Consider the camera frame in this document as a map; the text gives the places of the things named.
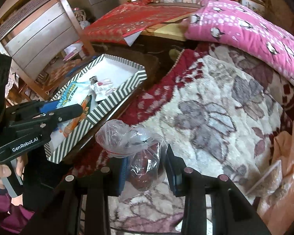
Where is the clear zip bag of nuts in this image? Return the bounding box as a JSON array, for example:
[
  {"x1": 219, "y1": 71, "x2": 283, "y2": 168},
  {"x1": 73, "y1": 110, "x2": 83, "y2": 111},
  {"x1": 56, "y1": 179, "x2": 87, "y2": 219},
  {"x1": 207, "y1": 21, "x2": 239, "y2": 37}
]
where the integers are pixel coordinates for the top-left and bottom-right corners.
[{"x1": 246, "y1": 160, "x2": 283, "y2": 197}]

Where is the floral plush blanket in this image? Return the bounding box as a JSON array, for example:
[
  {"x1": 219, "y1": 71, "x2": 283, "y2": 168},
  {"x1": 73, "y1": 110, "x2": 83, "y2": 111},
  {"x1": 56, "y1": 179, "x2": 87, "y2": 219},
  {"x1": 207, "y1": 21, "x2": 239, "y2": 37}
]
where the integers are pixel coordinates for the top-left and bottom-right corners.
[{"x1": 70, "y1": 41, "x2": 294, "y2": 235}]

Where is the maroon sleeve forearm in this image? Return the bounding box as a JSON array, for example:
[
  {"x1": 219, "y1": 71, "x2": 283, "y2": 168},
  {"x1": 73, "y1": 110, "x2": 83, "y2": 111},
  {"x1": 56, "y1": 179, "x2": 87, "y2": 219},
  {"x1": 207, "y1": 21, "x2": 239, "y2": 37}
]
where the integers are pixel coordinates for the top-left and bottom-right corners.
[{"x1": 0, "y1": 189, "x2": 34, "y2": 234}]

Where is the peach satin blanket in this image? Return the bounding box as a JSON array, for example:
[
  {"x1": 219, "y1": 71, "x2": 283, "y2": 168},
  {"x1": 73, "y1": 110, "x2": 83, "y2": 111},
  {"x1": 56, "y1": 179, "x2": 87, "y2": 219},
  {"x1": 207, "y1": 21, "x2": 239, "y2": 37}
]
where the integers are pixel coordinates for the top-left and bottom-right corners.
[{"x1": 257, "y1": 121, "x2": 294, "y2": 234}]

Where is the pink penguin quilt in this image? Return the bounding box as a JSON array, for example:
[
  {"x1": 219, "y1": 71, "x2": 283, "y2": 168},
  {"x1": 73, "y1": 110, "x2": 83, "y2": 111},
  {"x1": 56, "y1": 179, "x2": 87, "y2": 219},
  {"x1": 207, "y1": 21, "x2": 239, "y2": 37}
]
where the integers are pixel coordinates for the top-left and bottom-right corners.
[{"x1": 181, "y1": 0, "x2": 294, "y2": 85}]

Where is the wooden chair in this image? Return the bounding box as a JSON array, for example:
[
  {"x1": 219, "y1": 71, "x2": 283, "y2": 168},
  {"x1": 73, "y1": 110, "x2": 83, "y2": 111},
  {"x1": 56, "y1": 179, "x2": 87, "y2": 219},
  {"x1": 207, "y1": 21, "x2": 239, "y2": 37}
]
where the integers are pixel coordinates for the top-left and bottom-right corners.
[{"x1": 0, "y1": 0, "x2": 95, "y2": 100}]

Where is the orange cracker packet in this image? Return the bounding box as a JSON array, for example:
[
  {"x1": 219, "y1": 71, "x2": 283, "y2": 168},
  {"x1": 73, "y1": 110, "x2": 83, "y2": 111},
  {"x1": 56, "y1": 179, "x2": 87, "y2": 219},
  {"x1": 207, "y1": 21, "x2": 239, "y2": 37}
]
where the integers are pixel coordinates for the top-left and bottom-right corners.
[{"x1": 59, "y1": 95, "x2": 92, "y2": 138}]

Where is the checkered brown cloth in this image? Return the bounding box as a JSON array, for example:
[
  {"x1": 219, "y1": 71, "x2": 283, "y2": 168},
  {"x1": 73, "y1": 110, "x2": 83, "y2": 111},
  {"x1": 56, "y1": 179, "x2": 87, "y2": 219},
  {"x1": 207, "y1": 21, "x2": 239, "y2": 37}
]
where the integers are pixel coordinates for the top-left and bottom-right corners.
[{"x1": 47, "y1": 59, "x2": 82, "y2": 84}]

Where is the blue clear snack bag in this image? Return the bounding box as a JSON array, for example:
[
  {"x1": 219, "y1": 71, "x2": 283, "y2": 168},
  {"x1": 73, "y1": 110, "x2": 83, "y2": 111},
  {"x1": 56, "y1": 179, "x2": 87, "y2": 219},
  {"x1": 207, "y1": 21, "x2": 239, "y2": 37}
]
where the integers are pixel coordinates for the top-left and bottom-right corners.
[{"x1": 56, "y1": 81, "x2": 90, "y2": 109}]

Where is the small white red snack packet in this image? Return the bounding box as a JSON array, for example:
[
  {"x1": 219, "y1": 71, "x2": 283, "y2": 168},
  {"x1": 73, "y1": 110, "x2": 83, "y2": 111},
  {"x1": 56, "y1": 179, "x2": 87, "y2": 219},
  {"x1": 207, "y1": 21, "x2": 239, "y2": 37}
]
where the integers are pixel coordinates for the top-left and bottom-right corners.
[{"x1": 90, "y1": 79, "x2": 116, "y2": 102}]

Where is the clear bag of red dates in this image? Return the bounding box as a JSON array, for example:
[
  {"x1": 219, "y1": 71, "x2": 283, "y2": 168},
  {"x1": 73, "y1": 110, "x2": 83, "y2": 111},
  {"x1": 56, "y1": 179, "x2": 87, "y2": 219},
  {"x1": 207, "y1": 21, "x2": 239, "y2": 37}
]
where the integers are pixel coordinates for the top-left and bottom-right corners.
[{"x1": 95, "y1": 119, "x2": 168, "y2": 192}]

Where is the green striped white tray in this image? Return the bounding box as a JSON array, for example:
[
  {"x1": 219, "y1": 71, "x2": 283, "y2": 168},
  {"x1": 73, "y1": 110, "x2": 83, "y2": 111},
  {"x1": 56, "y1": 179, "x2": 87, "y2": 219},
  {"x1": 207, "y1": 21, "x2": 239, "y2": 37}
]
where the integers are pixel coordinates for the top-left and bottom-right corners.
[{"x1": 44, "y1": 54, "x2": 147, "y2": 163}]

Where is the red patterned tablecloth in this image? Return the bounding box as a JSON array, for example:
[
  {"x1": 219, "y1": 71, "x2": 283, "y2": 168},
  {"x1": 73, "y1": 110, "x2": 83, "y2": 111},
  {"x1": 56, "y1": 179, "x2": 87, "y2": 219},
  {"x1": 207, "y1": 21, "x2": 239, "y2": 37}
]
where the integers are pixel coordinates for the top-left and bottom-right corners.
[{"x1": 83, "y1": 3, "x2": 199, "y2": 45}]

